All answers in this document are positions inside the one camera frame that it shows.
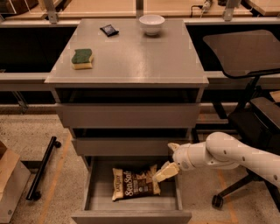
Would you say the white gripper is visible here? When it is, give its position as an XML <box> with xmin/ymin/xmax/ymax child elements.
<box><xmin>152</xmin><ymin>143</ymin><xmax>193</xmax><ymax>183</ymax></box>

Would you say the brown sea salt chip bag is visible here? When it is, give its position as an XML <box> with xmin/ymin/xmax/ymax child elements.
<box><xmin>112</xmin><ymin>164</ymin><xmax>161</xmax><ymax>201</ymax></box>

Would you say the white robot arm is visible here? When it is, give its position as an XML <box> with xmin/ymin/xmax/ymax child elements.
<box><xmin>152</xmin><ymin>132</ymin><xmax>280</xmax><ymax>187</ymax></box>

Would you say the grey middle drawer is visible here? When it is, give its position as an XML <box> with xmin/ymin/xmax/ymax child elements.
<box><xmin>73</xmin><ymin>128</ymin><xmax>190</xmax><ymax>156</ymax></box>

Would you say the grey drawer cabinet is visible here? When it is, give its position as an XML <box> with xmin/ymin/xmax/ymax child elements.
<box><xmin>45</xmin><ymin>19</ymin><xmax>208</xmax><ymax>166</ymax></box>

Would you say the grey top drawer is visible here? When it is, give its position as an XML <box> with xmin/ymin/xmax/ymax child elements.
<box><xmin>55</xmin><ymin>88</ymin><xmax>202</xmax><ymax>130</ymax></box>

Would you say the black office chair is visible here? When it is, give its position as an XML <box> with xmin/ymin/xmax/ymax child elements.
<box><xmin>203</xmin><ymin>30</ymin><xmax>280</xmax><ymax>208</ymax></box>

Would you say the green yellow sponge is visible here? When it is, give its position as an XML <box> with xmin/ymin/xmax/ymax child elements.
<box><xmin>71</xmin><ymin>48</ymin><xmax>93</xmax><ymax>70</ymax></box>

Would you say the white bowl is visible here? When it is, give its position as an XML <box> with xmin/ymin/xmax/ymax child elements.
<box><xmin>139</xmin><ymin>14</ymin><xmax>165</xmax><ymax>36</ymax></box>

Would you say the small black snack packet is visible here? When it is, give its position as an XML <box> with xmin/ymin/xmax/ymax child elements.
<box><xmin>100</xmin><ymin>24</ymin><xmax>119</xmax><ymax>37</ymax></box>

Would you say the black caster bar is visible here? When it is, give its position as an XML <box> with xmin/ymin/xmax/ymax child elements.
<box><xmin>26</xmin><ymin>136</ymin><xmax>61</xmax><ymax>200</ymax></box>

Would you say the cardboard box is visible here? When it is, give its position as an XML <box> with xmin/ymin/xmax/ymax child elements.
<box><xmin>0</xmin><ymin>142</ymin><xmax>31</xmax><ymax>224</ymax></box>

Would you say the white power plug with cable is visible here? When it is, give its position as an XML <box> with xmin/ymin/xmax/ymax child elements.
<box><xmin>191</xmin><ymin>0</ymin><xmax>213</xmax><ymax>13</ymax></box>

